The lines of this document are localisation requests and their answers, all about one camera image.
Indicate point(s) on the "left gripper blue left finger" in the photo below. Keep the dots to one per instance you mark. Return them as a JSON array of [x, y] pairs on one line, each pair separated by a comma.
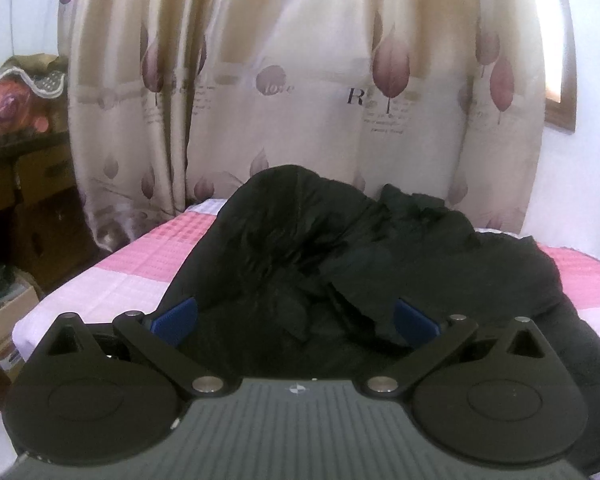
[[173, 324]]

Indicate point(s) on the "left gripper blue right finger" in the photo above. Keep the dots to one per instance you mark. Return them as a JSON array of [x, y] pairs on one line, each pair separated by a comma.
[[412, 325]]

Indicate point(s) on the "large black jacket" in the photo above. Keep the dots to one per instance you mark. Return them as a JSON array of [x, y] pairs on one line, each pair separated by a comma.
[[299, 275]]

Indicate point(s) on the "pink white checkered bedsheet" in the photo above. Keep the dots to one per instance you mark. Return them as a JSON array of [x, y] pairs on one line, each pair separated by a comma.
[[136, 276]]

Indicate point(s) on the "cardboard box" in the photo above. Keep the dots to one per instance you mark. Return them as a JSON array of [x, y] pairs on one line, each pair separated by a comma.
[[11, 312]]

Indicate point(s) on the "brown wooden cabinet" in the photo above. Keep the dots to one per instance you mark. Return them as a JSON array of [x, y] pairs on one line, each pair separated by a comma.
[[43, 231]]

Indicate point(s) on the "beige leaf print curtain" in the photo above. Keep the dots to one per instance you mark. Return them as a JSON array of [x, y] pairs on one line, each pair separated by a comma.
[[172, 102]]

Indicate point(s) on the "floral lace covered bundle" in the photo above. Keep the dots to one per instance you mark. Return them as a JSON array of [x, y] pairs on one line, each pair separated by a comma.
[[33, 97]]

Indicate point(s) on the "wooden window frame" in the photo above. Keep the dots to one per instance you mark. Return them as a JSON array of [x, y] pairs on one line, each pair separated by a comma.
[[561, 101]]

